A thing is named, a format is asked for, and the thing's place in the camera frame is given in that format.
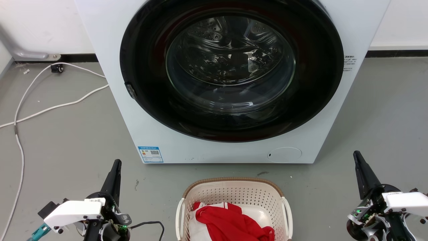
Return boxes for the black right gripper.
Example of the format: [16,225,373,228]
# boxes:
[346,151,415,241]

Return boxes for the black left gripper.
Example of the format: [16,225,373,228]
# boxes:
[82,159,132,241]

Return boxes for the beige perforated laundry basket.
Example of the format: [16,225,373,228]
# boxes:
[176,177,293,241]

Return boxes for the blue energy label sticker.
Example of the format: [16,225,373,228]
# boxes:
[138,146,164,163]

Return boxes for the round white filter cover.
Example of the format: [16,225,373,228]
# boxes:
[267,147,302,163]

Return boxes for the teal connector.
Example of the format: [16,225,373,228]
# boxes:
[27,224,51,241]

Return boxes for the round black glass washer door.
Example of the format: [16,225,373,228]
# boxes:
[119,0,344,143]

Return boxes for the small printed text sticker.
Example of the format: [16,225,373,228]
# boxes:
[343,56,357,72]

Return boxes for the red garment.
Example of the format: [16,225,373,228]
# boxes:
[193,202,275,241]

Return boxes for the white front-load washing machine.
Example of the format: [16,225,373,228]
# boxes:
[74,0,391,164]

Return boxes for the grey drain pipe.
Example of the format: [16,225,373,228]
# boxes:
[0,25,62,62]

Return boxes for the steel washing drum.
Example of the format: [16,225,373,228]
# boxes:
[166,15,296,114]

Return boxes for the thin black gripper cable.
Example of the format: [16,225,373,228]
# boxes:
[128,221,165,241]

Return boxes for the thick white power cable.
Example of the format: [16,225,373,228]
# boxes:
[0,84,110,129]

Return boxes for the thin white cable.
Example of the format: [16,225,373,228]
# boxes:
[0,62,107,241]

